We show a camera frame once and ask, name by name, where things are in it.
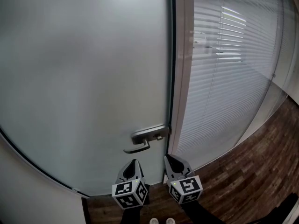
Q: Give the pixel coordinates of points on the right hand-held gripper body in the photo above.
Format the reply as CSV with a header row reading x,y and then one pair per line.
x,y
188,186

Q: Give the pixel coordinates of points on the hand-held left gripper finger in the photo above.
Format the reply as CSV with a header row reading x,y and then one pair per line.
x,y
140,175
121,176

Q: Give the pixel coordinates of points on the person's white left shoe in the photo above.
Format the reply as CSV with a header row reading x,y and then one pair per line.
x,y
154,221

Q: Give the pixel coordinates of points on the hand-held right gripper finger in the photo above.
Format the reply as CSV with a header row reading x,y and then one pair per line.
x,y
167,171
188,168

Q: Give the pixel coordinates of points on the person's white right shoe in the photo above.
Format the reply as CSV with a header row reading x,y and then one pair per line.
x,y
170,221

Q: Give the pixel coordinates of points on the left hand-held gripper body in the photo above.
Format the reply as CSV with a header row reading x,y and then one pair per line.
x,y
127,190

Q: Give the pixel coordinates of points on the frosted glass door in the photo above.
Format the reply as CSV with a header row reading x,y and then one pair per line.
x,y
81,66

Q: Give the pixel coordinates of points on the person's right forearm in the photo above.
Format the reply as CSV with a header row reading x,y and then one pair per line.
x,y
198,213

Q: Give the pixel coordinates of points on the person's left forearm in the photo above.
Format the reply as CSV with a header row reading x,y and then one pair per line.
x,y
130,216

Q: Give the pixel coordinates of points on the glass partition with blinds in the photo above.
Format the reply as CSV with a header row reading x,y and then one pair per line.
x,y
222,90

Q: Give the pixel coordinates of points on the person's white shoe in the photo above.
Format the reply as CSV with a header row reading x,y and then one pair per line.
x,y
154,221
170,221

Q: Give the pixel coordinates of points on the grey metal hinge bracket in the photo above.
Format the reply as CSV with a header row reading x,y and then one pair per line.
x,y
76,190

